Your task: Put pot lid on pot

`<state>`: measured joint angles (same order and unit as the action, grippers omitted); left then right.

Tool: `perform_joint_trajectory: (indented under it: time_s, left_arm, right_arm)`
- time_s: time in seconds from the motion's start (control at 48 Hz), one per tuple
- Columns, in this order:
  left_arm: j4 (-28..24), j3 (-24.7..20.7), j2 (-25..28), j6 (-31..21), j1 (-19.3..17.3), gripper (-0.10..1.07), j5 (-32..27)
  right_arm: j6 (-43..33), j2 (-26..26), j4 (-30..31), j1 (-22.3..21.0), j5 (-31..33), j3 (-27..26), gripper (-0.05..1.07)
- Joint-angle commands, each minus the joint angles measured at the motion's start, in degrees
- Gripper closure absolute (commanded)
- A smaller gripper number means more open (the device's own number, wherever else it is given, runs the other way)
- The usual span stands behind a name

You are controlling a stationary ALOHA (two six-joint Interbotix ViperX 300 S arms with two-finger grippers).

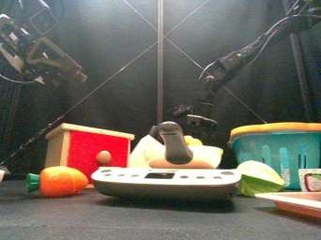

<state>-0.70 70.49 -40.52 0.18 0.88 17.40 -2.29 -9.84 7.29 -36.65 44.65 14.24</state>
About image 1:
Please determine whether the white toy pot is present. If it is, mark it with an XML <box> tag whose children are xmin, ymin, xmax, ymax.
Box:
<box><xmin>143</xmin><ymin>144</ymin><xmax>224</xmax><ymax>170</ymax></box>

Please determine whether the yellow toy food piece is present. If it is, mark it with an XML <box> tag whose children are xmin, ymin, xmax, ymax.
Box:
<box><xmin>181</xmin><ymin>134</ymin><xmax>205</xmax><ymax>147</ymax></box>

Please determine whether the pale cream leaf-shaped piece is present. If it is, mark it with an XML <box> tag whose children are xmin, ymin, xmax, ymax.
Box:
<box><xmin>126</xmin><ymin>134</ymin><xmax>165</xmax><ymax>169</ymax></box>

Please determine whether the teal basket with orange rim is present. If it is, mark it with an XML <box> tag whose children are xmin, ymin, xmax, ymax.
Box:
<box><xmin>225</xmin><ymin>121</ymin><xmax>321</xmax><ymax>191</ymax></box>

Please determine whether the grey digital kitchen scale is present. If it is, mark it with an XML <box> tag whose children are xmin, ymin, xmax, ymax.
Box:
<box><xmin>89</xmin><ymin>166</ymin><xmax>243</xmax><ymax>202</ymax></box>

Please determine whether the green toy cabbage leaf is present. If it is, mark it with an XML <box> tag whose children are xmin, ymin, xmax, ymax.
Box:
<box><xmin>235</xmin><ymin>159</ymin><xmax>287</xmax><ymax>198</ymax></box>

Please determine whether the red wooden drawer box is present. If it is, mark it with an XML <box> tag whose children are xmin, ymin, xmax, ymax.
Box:
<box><xmin>44</xmin><ymin>122</ymin><xmax>134</xmax><ymax>189</ymax></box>

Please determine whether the orange toy carrot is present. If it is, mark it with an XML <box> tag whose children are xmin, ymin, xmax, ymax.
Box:
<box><xmin>25</xmin><ymin>165</ymin><xmax>90</xmax><ymax>199</ymax></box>

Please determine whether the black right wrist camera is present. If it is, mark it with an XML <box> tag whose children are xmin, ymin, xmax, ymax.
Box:
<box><xmin>167</xmin><ymin>104</ymin><xmax>195</xmax><ymax>119</ymax></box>

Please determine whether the grey vertical frame pole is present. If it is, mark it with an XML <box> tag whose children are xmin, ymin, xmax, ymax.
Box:
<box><xmin>155</xmin><ymin>0</ymin><xmax>165</xmax><ymax>126</ymax></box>

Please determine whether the dark frame pole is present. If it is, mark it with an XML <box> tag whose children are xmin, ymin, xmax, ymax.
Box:
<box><xmin>282</xmin><ymin>0</ymin><xmax>314</xmax><ymax>124</ymax></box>

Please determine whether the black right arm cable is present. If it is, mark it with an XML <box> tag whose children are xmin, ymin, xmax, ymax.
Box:
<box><xmin>196</xmin><ymin>13</ymin><xmax>311</xmax><ymax>83</ymax></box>

